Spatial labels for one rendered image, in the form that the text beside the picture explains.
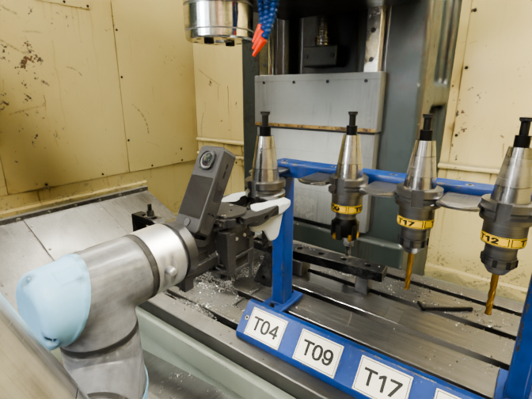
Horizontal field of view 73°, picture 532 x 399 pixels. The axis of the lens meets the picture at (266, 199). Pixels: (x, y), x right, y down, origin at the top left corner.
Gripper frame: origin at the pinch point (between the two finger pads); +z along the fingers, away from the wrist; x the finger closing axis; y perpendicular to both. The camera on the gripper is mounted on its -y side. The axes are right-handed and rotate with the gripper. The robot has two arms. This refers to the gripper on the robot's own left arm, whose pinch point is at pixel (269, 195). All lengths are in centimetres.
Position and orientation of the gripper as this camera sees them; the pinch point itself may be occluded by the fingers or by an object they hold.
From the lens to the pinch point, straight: 57.6
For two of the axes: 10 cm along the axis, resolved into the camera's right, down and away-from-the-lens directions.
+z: 6.0, -2.5, 7.6
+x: 8.0, 1.8, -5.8
